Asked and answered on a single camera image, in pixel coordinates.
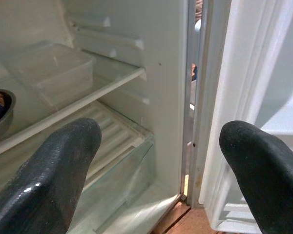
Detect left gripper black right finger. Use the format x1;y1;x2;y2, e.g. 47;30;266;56
220;120;293;234

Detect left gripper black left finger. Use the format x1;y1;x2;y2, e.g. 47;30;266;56
0;117;103;234

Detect fridge door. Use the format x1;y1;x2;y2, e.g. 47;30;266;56
197;0;293;234

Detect glass fridge shelf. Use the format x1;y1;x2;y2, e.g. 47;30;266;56
0;50;147;160

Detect grey fridge cabinet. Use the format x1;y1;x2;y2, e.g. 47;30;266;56
0;0;206;234

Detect white door shelf bin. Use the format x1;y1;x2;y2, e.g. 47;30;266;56
205;190;262;234

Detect steel bowl with food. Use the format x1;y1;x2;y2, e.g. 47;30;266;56
0;88;17;147

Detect clear crisper drawer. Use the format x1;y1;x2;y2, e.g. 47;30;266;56
69;135;158;221

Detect white ribbed crisper cover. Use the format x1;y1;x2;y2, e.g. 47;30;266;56
84;100;155;182

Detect clear plastic lidded container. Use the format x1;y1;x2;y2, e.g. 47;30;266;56
3;40;96;112

